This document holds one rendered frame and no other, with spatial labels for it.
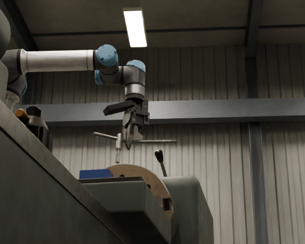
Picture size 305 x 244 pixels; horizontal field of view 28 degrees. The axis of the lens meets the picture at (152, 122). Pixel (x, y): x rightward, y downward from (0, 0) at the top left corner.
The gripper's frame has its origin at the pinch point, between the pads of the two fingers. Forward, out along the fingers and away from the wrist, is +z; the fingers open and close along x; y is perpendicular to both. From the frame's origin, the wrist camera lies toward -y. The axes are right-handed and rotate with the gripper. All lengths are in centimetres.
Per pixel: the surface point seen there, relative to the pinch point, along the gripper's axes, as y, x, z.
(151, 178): -2.9, -28.5, 21.9
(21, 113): -55, -70, 28
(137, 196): -38, -97, 52
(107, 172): -26, -51, 31
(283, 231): 655, 749, -219
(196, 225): 16.6, -22.4, 32.6
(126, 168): -9.6, -23.6, 18.2
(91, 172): -30, -48, 31
